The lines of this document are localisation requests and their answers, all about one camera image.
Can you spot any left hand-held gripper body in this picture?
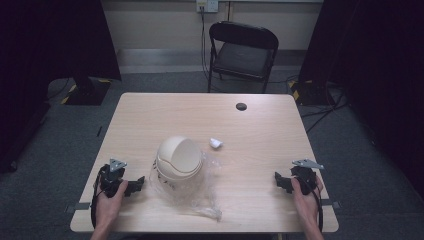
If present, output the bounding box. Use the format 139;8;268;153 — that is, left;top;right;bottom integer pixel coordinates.
97;158;130;199

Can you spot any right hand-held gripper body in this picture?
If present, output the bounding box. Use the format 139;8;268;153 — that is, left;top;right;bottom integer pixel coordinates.
289;158;325;196

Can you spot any person's left hand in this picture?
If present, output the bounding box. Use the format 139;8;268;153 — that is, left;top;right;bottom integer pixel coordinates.
95;179;130;228

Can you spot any person's right hand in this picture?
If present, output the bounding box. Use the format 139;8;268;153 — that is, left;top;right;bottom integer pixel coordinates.
290;175;325;224

